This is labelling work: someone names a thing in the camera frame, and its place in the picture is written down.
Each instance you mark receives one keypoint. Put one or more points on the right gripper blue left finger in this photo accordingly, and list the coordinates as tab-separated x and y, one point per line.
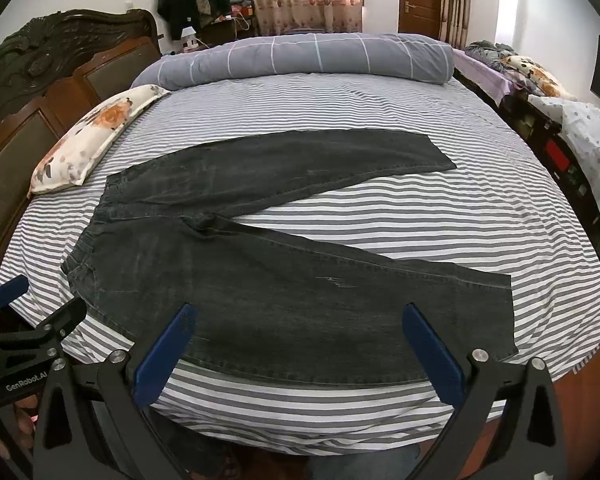
155	355

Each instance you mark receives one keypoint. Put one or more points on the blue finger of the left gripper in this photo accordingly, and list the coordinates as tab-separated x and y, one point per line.
13	289

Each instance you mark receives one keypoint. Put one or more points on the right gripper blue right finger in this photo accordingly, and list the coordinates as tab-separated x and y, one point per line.
445	374

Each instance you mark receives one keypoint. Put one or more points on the black denim pants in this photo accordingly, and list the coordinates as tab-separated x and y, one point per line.
271	306

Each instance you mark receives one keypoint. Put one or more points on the floral orange white pillow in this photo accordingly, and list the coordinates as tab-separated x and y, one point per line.
73	158

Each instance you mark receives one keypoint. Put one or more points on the grey white striped bed sheet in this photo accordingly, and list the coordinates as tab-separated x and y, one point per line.
498	211

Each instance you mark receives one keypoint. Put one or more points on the dark wooden headboard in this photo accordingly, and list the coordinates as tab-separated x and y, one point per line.
52	71

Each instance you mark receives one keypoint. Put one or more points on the white dotted cloth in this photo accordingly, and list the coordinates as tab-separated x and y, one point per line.
580	129

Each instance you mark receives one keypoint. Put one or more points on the pile of clothes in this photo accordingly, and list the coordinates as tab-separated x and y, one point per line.
519	69

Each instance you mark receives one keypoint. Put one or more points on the grey rolled checked duvet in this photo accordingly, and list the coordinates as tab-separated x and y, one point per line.
406	56

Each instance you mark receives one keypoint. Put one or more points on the brown striped door curtain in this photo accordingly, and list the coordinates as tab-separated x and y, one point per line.
454	22

